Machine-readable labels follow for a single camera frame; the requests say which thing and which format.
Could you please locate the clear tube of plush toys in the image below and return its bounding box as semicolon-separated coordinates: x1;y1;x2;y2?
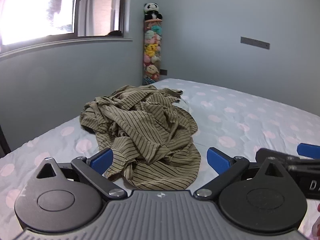
142;19;164;86

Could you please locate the person's right hand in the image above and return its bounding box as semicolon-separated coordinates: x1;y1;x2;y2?
313;202;320;239

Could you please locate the grey wall outlet strip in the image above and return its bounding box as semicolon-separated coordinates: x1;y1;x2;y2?
240;36;270;50

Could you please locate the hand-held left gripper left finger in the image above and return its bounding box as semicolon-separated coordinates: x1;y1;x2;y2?
36;148;128;200

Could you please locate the window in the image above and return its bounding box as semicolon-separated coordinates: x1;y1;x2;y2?
0;0;133;55

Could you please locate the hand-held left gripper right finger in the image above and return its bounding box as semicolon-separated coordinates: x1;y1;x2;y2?
194;147;287;201

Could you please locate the panda plush toy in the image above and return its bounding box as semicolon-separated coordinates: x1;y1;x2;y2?
143;2;163;21

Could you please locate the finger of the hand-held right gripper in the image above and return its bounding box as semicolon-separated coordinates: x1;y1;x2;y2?
297;143;320;159
255;148;320;172

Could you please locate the brown striped shirt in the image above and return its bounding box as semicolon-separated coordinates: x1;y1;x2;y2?
79;84;202;190

